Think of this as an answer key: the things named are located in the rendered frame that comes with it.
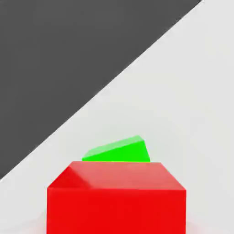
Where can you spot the small red cube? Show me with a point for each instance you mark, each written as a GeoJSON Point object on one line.
{"type": "Point", "coordinates": [117, 204]}

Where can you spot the small green cube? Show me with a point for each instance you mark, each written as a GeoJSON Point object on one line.
{"type": "Point", "coordinates": [124, 152]}

